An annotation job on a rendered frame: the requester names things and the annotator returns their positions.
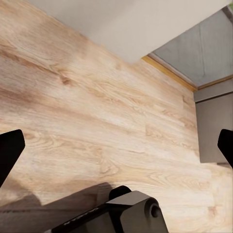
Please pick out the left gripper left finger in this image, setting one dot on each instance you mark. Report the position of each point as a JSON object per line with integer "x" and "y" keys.
{"x": 12, "y": 145}

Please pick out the fixed window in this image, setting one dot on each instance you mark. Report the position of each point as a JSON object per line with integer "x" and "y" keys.
{"x": 201, "y": 56}

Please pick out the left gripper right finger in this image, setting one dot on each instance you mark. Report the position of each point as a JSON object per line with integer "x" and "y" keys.
{"x": 225, "y": 144}

